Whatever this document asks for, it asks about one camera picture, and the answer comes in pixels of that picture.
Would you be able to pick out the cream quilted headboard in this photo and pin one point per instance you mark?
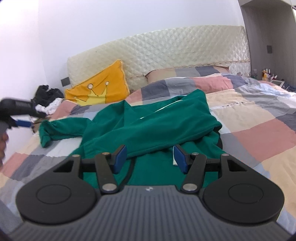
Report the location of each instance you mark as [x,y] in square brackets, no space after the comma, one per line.
[203,45]

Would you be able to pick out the dark wall switch left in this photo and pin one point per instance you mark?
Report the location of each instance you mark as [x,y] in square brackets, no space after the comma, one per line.
[65,81]

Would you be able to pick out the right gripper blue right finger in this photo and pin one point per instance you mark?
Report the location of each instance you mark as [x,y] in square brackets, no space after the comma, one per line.
[193,166]

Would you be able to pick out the person's left hand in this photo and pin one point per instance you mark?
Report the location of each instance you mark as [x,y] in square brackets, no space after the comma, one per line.
[3,141]

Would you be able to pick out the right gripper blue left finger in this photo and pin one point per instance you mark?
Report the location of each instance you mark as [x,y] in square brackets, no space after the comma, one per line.
[108,164]

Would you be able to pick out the dark wall switch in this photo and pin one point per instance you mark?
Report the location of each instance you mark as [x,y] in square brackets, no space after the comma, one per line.
[65,81]
[269,49]

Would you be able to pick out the white tablet on nightstand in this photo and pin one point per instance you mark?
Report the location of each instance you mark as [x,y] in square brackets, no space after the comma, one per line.
[279,83]

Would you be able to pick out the checkered patchwork duvet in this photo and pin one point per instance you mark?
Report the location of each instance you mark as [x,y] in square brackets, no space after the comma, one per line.
[258,128]

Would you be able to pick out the grey wardrobe cabinet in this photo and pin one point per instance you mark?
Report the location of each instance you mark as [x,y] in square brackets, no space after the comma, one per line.
[271,23]

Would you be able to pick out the yellow crown cushion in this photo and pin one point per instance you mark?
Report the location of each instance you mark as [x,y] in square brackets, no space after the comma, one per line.
[107,86]

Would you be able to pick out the dark wall switch right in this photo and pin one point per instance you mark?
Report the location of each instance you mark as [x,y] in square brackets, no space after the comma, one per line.
[269,49]

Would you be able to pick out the black and white clothes pile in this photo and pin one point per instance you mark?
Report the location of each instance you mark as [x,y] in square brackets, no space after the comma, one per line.
[47,99]

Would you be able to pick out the bottles on nightstand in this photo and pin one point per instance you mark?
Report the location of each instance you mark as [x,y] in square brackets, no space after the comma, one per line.
[264,75]

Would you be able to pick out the checkered pillow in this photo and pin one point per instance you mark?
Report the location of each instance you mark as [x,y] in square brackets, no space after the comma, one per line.
[198,71]

